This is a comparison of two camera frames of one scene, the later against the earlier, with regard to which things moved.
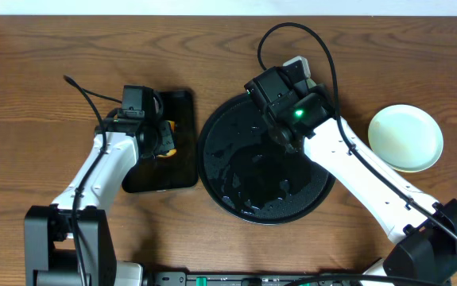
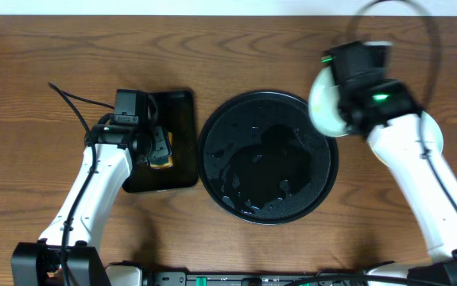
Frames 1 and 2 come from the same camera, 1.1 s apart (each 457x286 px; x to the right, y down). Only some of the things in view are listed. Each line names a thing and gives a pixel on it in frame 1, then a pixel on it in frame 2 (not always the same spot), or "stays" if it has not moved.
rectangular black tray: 176,170 stays
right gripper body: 270,95 to 358,58
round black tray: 247,171 stays
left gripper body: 164,139 stays
